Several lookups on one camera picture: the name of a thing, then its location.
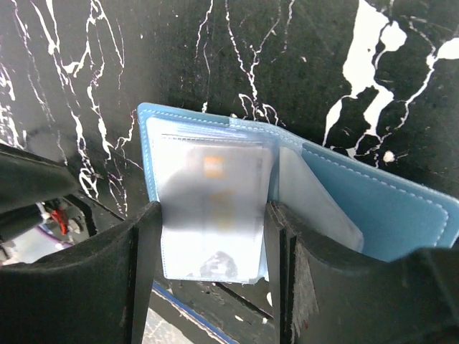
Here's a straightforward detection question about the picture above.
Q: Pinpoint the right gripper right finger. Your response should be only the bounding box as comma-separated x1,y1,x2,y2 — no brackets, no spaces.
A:
264,202,458,343

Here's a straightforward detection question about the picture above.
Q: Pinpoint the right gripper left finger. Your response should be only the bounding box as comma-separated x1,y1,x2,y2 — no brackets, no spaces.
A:
1,201,162,343

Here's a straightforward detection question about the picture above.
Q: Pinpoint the blue leather card holder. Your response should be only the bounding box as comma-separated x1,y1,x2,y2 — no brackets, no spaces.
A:
137,102,458,284

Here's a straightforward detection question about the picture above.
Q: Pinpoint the white card in holder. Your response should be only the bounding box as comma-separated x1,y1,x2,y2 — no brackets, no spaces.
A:
155,140,275,283

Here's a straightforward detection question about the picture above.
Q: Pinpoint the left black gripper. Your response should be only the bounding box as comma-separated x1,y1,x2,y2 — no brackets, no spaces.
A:
1,144,97,251

